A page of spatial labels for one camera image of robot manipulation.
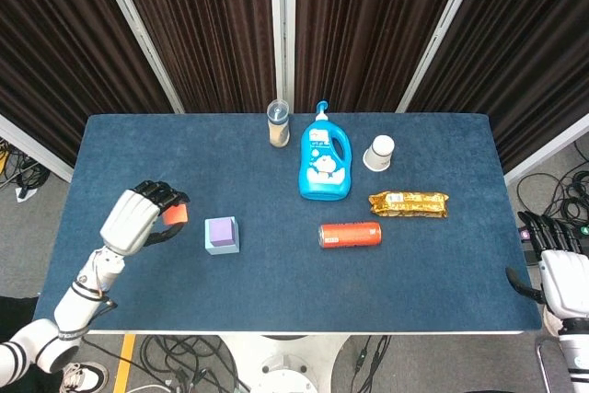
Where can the small orange cube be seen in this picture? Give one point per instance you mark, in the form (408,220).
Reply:
(176,214)

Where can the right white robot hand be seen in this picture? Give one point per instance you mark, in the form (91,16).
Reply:
(566,282)

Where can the orange soda can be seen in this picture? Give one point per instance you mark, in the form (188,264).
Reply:
(352,234)

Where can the white table pedestal base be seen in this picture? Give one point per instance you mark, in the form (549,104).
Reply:
(285,365)

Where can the purple foam cube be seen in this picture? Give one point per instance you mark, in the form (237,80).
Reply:
(221,231)

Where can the white partition frame post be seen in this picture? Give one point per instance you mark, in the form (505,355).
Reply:
(138,29)
(442,29)
(281,29)

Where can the large light blue cube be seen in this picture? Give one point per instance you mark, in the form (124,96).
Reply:
(223,250)

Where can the white floor scrap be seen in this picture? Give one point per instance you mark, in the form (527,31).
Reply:
(24,194)

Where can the blue detergent bottle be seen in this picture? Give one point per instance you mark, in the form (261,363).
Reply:
(322,167)

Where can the clear jar with beige contents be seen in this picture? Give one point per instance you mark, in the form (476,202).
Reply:
(279,130)

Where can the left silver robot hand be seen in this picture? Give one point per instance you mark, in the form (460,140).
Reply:
(126,223)

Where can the blue table cloth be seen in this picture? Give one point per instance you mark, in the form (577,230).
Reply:
(322,292)

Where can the white paper cup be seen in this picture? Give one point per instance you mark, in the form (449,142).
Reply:
(379,153)

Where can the grey metal tube frame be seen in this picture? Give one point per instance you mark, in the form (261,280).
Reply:
(542,365)

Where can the dark brown curtain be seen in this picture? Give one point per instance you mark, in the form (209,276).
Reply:
(207,34)
(529,43)
(55,43)
(368,29)

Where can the black box with green light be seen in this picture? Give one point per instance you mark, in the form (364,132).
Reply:
(584,237)

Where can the white partition frame rail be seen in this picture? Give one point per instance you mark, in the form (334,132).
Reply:
(547,151)
(37,151)

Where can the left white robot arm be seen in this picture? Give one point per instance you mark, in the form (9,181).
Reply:
(73,315)

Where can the gold biscuit packet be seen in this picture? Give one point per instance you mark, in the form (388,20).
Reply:
(409,204)

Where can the white sneaker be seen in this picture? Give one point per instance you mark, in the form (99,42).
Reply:
(85,378)

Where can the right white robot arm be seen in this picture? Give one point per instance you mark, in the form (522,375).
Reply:
(575,356)

